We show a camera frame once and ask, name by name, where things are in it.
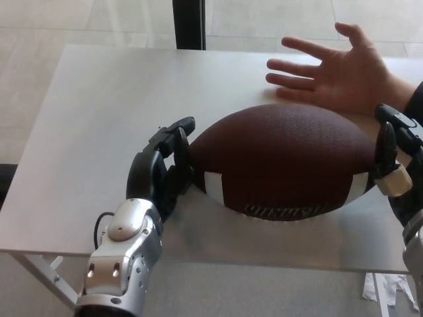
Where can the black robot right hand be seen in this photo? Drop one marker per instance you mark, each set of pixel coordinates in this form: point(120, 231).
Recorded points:
point(409, 145)

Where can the black vertical window post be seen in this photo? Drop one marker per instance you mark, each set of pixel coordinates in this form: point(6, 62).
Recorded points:
point(189, 23)

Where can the person's forearm dark sleeve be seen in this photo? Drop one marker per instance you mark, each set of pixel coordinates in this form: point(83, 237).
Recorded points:
point(415, 102)

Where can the white table leg with brace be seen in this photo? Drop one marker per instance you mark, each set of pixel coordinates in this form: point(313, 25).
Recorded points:
point(49, 279)

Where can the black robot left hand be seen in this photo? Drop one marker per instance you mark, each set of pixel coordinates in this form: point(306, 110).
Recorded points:
point(145, 178)

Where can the crumpled white paper strip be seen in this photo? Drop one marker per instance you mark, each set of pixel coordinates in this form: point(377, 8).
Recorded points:
point(398, 287)

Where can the white metal table leg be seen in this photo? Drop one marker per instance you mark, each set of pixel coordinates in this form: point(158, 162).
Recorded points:
point(380, 297)

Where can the brown leather american football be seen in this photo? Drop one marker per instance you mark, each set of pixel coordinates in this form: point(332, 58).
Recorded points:
point(284, 155)

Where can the person's bare hand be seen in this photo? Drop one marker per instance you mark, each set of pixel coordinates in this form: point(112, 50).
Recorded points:
point(353, 76)

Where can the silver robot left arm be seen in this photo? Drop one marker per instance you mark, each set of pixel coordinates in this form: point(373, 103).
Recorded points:
point(122, 251)

